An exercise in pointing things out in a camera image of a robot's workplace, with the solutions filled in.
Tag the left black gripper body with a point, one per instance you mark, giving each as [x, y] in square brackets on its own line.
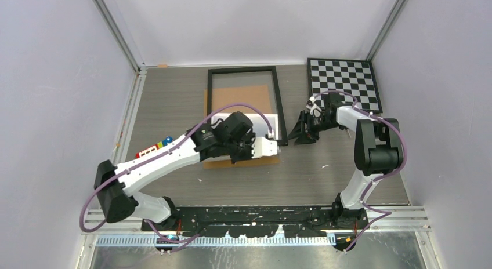
[240, 150]

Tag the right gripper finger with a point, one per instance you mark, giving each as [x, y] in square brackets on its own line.
[299, 130]
[306, 138]

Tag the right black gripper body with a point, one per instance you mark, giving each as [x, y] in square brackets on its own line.
[319, 124]

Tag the black wooden picture frame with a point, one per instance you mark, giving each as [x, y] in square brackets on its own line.
[282, 130]

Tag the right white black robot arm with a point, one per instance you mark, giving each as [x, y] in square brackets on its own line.
[378, 148]

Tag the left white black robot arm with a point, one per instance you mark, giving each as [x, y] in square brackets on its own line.
[118, 186]

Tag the black white checkerboard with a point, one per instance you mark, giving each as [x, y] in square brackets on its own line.
[356, 77]

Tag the colourful toy block truck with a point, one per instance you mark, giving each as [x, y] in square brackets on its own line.
[154, 147]

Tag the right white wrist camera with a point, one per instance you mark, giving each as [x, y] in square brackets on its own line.
[312, 108]

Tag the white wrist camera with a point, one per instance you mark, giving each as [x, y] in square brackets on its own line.
[312, 108]
[263, 147]

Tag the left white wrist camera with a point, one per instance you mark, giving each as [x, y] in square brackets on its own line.
[263, 147]

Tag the brown frame backing board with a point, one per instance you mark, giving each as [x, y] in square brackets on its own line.
[258, 96]

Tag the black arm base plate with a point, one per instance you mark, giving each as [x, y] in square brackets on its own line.
[260, 221]

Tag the aluminium rail frame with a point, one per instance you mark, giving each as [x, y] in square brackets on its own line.
[391, 236]

